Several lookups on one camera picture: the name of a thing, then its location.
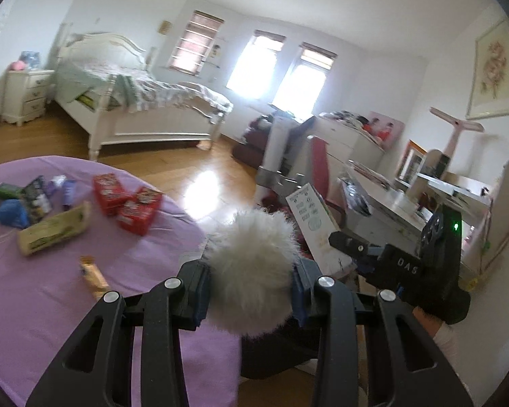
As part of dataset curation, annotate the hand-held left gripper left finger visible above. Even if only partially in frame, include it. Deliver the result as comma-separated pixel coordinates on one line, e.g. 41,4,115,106
25,260,213,407

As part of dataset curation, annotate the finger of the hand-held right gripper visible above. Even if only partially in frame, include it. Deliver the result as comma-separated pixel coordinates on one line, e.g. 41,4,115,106
328,231,381,264
353,260,380,281

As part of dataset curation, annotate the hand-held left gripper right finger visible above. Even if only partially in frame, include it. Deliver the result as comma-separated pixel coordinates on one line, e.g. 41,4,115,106
292,259,476,407

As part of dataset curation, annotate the white cardboard box green print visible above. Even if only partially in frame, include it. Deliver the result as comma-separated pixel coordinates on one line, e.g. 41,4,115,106
285,182,358,284

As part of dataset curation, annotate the white fluffy pom-pom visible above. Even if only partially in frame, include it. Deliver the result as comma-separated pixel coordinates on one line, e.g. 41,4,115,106
205,209,303,339

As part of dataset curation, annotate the orange snack bar wrapper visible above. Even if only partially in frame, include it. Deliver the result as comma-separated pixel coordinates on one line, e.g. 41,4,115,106
78,255,110,303

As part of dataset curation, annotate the red printed box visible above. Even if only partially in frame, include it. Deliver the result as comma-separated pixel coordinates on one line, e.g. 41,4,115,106
115,200,154,237
131,185,164,216
92,172,133,218

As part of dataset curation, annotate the cream green snack packet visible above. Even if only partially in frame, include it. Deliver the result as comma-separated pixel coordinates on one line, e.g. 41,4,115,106
16,201,92,257

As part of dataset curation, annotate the blue tube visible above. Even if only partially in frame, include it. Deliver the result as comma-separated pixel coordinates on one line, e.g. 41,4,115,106
61,179,78,212

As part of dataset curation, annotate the blue bag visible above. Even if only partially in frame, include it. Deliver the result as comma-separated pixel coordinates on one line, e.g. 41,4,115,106
0,198,31,229

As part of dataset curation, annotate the green wrapper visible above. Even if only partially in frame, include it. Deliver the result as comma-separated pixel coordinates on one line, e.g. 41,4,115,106
0,182,26,200

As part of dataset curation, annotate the person's right forearm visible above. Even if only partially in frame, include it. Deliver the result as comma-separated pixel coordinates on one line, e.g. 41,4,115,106
413,306,466,376

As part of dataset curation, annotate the black plastic packet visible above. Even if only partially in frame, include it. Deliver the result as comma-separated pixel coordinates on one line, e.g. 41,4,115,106
341,175,372,217

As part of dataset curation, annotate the white desk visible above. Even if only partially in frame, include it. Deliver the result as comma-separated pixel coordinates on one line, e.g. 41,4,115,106
338,160,493,281

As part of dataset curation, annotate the pink desk chair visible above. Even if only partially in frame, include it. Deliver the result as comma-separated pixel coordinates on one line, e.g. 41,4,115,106
258,134,349,226

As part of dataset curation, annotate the white desk shelf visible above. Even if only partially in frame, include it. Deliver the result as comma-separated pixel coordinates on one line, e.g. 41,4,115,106
416,148,509,281

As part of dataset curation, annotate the white dresser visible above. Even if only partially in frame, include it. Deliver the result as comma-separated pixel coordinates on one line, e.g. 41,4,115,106
313,112,387,171

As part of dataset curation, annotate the white tower air purifier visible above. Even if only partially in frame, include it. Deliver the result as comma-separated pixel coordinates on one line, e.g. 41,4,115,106
256,114,296,205

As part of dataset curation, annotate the pink photo canvas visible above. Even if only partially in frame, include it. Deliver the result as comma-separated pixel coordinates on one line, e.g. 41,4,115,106
366,111,406,150

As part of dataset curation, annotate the dark red bag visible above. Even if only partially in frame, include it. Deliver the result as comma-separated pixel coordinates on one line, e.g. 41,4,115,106
232,117,273,170

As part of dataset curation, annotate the pink stand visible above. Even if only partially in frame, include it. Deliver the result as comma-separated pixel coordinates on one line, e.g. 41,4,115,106
429,107,485,158

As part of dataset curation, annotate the bright window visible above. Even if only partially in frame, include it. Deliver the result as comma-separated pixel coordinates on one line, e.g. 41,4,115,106
271,42,338,113
225,29,287,103

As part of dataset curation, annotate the white bed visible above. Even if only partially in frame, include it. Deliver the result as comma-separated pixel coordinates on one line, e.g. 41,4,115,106
52,31,235,162

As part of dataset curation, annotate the framed flower picture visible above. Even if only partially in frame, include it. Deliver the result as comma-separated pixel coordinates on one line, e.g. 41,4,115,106
465,16,509,120

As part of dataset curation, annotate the window with striped blind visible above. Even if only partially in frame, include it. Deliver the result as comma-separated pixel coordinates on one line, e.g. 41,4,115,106
168,9,225,76

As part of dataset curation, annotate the white nightstand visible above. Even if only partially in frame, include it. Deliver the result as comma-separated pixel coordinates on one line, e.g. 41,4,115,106
2,69,56,127

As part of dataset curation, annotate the blue bottle pack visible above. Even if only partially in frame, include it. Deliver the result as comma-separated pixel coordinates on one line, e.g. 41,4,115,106
20,50,41,70

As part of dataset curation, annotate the orange picture frame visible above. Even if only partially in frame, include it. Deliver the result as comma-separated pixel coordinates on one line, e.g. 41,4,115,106
396,139,427,183

